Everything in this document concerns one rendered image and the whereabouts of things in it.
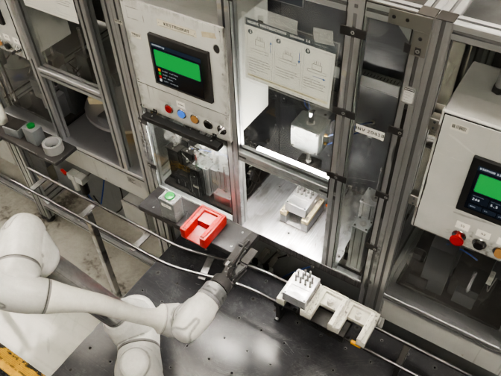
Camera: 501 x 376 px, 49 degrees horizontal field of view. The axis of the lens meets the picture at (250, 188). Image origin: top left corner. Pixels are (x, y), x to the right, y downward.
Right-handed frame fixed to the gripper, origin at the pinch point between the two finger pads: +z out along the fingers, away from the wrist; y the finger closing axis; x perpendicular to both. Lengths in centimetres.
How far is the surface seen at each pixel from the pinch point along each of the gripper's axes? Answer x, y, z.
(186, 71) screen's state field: 35, 52, 18
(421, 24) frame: -38, 88, 21
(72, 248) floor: 143, -112, 13
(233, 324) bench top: 4.2, -44.4, -8.5
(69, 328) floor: 104, -112, -27
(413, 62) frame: -38, 78, 21
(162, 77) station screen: 47, 45, 18
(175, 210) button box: 43.1, -13.7, 9.0
